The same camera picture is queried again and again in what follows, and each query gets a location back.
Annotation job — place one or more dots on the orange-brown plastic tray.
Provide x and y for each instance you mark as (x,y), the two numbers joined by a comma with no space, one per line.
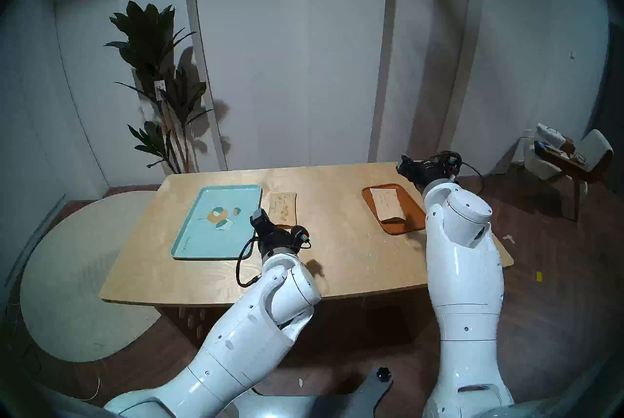
(412,217)

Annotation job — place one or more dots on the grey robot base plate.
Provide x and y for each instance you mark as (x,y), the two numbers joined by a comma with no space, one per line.
(331,405)

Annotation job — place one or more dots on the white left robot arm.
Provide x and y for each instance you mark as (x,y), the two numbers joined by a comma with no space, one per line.
(243,334)

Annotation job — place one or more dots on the teal tray with leaf print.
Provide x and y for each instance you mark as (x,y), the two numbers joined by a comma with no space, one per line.
(214,236)

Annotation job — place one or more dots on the round beige rug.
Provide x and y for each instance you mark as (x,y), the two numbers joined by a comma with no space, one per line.
(73,275)

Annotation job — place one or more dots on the stained kraft paper envelope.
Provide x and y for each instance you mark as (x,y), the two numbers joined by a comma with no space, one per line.
(283,207)

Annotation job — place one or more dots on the black base knob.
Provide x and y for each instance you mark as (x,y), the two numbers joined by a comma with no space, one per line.
(384,374)

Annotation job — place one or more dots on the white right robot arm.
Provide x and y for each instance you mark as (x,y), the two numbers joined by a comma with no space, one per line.
(463,275)

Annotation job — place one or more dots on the white wooden armchair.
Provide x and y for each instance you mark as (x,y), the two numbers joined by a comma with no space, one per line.
(592,149)

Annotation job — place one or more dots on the tall green potted plant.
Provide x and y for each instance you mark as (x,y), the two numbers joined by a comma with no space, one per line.
(146,31)

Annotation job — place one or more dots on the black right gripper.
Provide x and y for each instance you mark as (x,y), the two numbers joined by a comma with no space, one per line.
(429,170)

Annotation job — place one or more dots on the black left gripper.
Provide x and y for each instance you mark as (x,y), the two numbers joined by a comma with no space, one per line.
(278,241)

